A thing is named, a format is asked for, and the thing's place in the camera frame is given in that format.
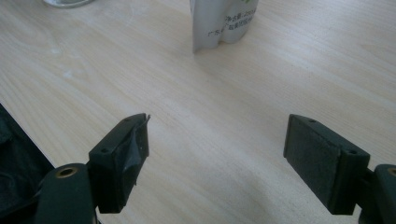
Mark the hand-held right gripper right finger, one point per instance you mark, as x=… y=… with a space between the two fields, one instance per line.
x=314 y=158

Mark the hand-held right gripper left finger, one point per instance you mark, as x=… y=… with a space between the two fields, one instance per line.
x=106 y=174

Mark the blue white milk carton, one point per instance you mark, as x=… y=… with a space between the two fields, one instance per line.
x=211 y=25

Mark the clear jar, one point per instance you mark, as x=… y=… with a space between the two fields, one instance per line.
x=67 y=3

